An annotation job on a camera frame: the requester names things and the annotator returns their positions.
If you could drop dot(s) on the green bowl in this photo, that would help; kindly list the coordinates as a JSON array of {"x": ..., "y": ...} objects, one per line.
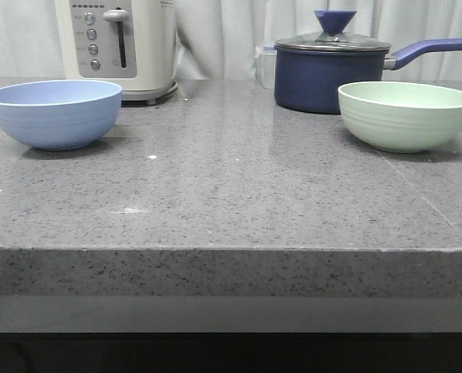
[{"x": 401, "y": 117}]

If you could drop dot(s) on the blue bowl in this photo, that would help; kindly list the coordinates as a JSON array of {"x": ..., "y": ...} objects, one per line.
[{"x": 59, "y": 114}]

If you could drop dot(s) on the clear plastic food container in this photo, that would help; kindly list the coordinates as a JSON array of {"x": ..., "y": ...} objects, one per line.
[{"x": 265, "y": 56}]

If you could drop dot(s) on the dark blue saucepan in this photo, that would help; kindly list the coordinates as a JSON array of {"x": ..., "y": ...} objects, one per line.
[{"x": 308, "y": 81}]

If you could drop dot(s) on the white curtain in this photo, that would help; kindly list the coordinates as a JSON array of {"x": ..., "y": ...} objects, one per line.
[{"x": 217, "y": 39}]

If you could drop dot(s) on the cream toaster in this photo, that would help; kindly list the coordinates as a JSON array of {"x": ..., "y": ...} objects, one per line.
[{"x": 130, "y": 43}]

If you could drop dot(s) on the glass pot lid blue knob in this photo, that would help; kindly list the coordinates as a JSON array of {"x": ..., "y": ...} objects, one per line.
[{"x": 332, "y": 37}]

